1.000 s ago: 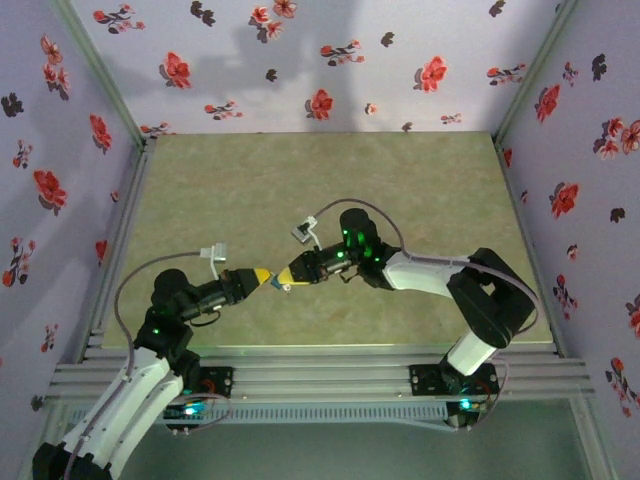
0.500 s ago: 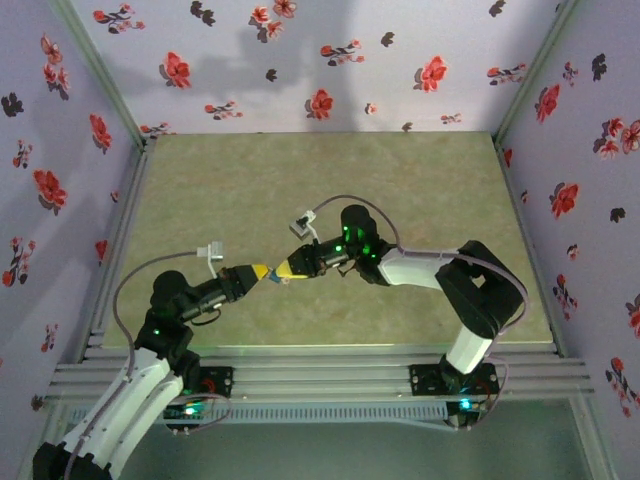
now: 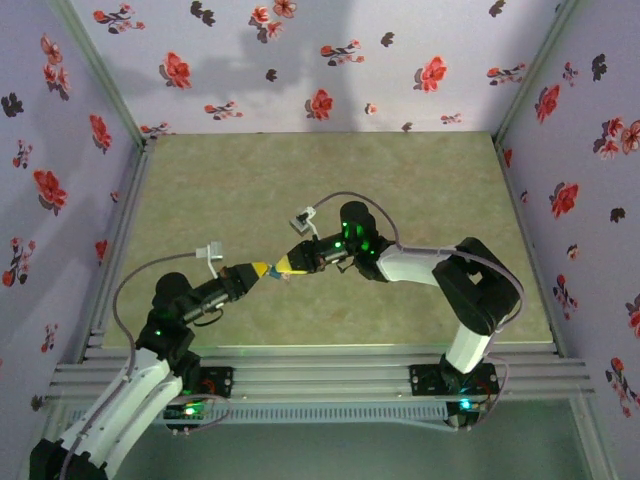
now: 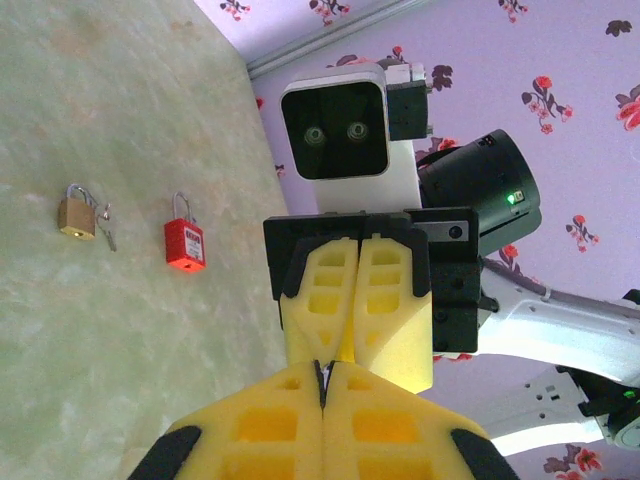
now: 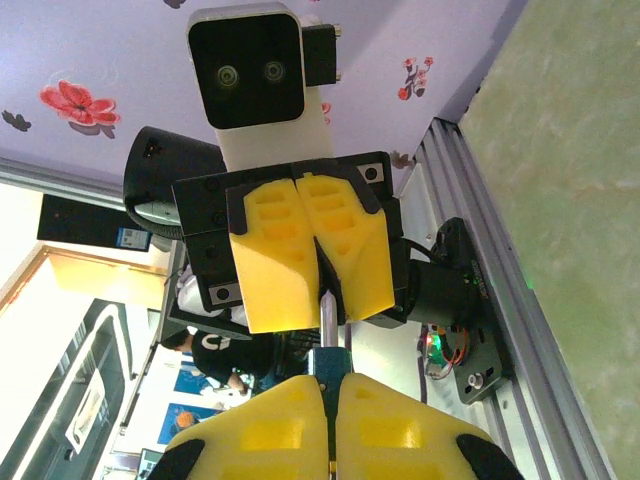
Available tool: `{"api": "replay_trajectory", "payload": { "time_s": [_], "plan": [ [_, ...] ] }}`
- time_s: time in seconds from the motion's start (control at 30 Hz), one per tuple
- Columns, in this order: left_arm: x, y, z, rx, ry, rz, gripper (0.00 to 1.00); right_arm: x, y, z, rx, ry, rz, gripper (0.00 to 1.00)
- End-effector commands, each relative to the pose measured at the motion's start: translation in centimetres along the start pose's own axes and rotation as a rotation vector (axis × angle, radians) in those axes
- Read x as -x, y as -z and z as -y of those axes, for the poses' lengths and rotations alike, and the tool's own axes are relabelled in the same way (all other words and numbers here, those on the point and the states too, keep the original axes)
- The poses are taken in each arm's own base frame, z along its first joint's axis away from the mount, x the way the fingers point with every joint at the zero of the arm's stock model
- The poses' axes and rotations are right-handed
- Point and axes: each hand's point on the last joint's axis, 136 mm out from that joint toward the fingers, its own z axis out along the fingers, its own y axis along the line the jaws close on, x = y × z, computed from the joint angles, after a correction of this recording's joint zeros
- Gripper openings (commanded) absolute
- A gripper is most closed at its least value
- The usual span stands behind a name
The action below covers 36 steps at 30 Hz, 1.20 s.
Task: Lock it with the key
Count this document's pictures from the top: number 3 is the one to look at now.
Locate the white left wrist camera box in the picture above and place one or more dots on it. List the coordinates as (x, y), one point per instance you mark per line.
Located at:
(212, 250)

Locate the left controller board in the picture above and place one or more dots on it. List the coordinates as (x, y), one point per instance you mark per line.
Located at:
(187, 411)

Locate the controller board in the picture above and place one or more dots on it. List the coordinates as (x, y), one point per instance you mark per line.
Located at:
(187, 411)
(465, 405)

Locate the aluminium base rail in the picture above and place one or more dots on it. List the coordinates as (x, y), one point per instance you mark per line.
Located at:
(320, 375)

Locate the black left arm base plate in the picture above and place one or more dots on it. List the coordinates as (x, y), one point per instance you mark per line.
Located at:
(220, 382)

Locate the right controller board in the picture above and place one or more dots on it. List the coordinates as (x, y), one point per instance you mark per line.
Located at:
(465, 405)

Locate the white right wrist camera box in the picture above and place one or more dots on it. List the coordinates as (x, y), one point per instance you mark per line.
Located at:
(302, 220)

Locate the aluminium frame leg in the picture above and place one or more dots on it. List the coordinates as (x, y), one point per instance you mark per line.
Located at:
(595, 440)
(47, 425)

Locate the aluminium corner post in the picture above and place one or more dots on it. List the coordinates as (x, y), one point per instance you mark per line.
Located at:
(535, 65)
(102, 65)

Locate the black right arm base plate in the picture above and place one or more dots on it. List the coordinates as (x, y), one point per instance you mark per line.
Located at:
(425, 380)

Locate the blue padlock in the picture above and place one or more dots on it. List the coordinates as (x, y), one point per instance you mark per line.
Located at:
(274, 271)

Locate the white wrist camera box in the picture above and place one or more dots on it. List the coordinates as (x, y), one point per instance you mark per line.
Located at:
(212, 250)
(302, 220)

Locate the aluminium side rail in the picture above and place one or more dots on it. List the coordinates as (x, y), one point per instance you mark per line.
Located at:
(515, 200)
(132, 200)

